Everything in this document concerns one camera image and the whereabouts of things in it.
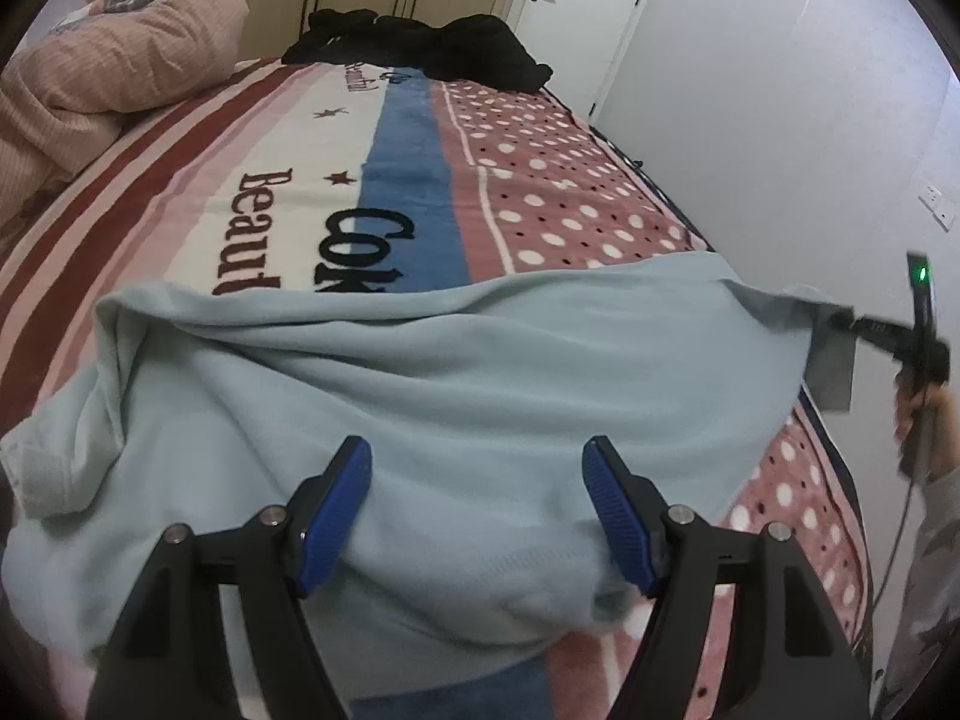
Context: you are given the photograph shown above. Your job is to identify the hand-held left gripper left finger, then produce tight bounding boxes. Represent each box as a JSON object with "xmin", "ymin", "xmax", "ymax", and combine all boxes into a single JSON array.
[{"xmin": 85, "ymin": 435, "xmax": 374, "ymax": 720}]

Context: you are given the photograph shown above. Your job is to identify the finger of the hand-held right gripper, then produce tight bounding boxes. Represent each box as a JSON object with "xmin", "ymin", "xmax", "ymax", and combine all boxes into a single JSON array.
[{"xmin": 828, "ymin": 311, "xmax": 913, "ymax": 355}]

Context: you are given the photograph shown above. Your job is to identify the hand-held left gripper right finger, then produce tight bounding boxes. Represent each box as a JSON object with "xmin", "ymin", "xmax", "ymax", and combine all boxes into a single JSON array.
[{"xmin": 583, "ymin": 435, "xmax": 875, "ymax": 720}]

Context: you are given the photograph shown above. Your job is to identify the light blue sweater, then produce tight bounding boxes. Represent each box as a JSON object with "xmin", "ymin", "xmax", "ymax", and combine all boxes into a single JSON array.
[{"xmin": 0, "ymin": 251, "xmax": 856, "ymax": 702}]

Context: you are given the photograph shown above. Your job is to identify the person's right forearm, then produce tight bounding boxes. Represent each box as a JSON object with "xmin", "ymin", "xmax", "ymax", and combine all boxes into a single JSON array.
[{"xmin": 872, "ymin": 394, "xmax": 960, "ymax": 720}]

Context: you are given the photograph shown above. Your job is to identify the person's right hand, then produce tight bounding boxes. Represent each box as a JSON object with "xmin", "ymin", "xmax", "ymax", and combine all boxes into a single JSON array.
[{"xmin": 893, "ymin": 373, "xmax": 950, "ymax": 445}]

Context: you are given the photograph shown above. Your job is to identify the striped dotted printed blanket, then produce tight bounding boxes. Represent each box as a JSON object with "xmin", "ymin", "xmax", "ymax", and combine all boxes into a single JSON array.
[{"xmin": 0, "ymin": 56, "xmax": 875, "ymax": 720}]

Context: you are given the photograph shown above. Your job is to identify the white door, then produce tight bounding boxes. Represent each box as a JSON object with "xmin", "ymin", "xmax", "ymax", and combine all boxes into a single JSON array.
[{"xmin": 501, "ymin": 0, "xmax": 670, "ymax": 122}]

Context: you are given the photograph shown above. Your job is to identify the black clothes pile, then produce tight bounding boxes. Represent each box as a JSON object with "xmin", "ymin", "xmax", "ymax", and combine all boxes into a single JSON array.
[{"xmin": 282, "ymin": 7, "xmax": 556, "ymax": 95}]

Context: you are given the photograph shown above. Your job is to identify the pink ribbed quilt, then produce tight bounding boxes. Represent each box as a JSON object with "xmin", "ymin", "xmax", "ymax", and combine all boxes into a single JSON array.
[{"xmin": 0, "ymin": 0, "xmax": 250, "ymax": 241}]

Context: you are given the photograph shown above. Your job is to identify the white wall socket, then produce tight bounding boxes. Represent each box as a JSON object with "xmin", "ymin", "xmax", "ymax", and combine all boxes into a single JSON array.
[{"xmin": 918, "ymin": 181, "xmax": 960, "ymax": 230}]

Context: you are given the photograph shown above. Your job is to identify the black cable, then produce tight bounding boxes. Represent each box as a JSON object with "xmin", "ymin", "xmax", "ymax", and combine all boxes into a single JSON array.
[{"xmin": 872, "ymin": 469, "xmax": 920, "ymax": 620}]

